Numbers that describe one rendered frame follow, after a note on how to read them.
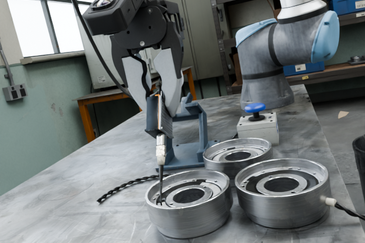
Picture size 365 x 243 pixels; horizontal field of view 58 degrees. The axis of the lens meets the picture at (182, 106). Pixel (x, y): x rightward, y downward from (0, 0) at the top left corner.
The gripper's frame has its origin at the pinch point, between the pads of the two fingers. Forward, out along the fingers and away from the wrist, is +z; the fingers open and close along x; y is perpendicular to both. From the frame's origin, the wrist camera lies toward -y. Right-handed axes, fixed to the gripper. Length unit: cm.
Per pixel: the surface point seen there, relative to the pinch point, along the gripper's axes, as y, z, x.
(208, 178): -0.3, 10.1, -4.9
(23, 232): -7.0, 13.1, 21.2
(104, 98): 185, 19, 115
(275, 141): 18.6, 12.4, -13.5
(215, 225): -7.9, 12.5, -6.7
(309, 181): -3.5, 10.2, -17.4
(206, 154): 7.3, 9.5, -3.2
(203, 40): 378, -10, 68
